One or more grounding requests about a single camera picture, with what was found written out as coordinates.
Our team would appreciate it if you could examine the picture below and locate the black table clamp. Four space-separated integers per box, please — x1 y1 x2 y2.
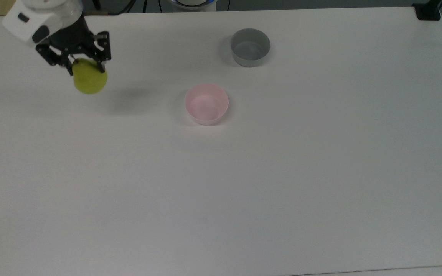
412 0 442 21

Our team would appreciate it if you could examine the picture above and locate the grey bowl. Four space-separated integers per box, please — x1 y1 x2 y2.
230 28 271 68

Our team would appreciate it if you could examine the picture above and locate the green pear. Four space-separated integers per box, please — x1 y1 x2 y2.
72 58 109 95

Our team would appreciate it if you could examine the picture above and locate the pink bowl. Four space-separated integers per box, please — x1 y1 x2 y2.
184 84 229 126

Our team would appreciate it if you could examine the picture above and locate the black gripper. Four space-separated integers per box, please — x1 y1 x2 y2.
35 17 112 76

